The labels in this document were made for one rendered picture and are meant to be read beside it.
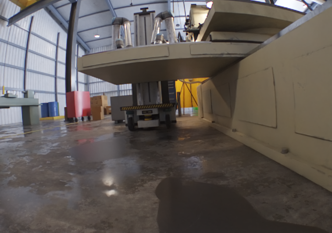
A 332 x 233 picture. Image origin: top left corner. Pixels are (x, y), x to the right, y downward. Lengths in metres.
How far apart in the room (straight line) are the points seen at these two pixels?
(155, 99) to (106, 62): 1.26
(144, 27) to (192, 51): 1.59
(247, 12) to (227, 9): 0.15
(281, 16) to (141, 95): 1.90
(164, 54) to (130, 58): 0.23
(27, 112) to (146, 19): 5.15
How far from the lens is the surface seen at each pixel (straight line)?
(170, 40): 2.14
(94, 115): 5.29
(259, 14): 1.23
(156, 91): 2.26
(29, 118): 6.39
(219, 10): 1.10
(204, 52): 1.12
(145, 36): 2.54
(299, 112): 0.73
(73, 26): 7.44
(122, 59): 1.13
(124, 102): 3.33
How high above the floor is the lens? 0.30
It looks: 1 degrees down
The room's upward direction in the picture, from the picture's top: 4 degrees counter-clockwise
